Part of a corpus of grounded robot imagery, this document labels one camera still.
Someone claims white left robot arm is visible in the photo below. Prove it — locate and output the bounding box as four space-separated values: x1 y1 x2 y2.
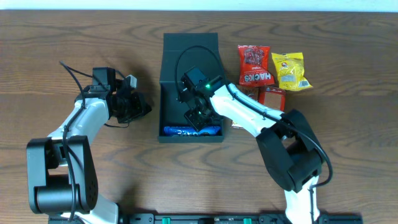
26 75 150 223

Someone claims blue Oreo cookie pack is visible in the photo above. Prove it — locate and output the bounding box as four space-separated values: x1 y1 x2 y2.
164 126 221 136

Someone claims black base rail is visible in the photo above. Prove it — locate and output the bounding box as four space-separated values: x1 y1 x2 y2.
48 212 364 224

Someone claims yellow candy bag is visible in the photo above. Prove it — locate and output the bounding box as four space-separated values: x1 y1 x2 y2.
271 52 313 91

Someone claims brown Pocky box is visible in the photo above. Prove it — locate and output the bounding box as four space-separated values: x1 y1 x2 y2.
230 85 260 129

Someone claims black gift box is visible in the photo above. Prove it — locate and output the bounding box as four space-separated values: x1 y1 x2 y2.
158 33 224 143

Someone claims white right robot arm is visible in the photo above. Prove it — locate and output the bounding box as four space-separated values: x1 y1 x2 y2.
178 67 328 223

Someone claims red Hacks candy bag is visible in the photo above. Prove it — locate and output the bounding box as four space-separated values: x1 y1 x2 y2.
238 45 275 87

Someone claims red snack box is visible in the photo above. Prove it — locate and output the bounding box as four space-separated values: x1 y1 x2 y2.
258 86 286 111

